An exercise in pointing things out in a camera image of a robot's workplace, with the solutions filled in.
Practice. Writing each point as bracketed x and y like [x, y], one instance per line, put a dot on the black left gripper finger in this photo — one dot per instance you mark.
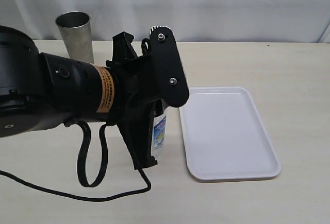
[122, 47]
[136, 128]

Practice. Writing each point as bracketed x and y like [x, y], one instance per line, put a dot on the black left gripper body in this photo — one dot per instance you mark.
[135, 94]

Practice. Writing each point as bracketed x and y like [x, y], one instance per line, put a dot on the stainless steel cup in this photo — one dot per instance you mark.
[75, 30]

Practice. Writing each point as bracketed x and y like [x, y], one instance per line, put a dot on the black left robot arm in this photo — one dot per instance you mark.
[40, 91]

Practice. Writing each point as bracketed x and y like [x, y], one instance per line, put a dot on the clear plastic container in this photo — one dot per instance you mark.
[159, 125]

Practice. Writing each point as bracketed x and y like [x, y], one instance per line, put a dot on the white plastic tray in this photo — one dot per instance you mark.
[225, 138]

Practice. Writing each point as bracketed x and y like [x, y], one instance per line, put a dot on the white backdrop cloth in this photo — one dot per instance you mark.
[191, 20]

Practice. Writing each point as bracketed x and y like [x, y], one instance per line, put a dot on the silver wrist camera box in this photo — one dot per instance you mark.
[169, 72]

